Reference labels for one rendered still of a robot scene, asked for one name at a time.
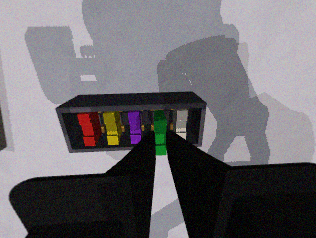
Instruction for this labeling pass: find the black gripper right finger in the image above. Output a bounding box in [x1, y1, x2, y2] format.
[166, 130, 316, 238]

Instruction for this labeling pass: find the green fuse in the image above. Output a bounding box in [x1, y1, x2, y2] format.
[154, 110, 167, 156]

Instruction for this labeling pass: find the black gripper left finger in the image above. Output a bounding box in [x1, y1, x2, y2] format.
[8, 131, 156, 238]

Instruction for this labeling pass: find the purple fuse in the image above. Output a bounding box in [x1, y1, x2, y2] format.
[128, 110, 142, 144]

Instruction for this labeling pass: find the beige rectangular tray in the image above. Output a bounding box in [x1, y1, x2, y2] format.
[0, 109, 7, 151]

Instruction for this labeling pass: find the black fuse block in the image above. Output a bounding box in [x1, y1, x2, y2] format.
[55, 91, 207, 153]

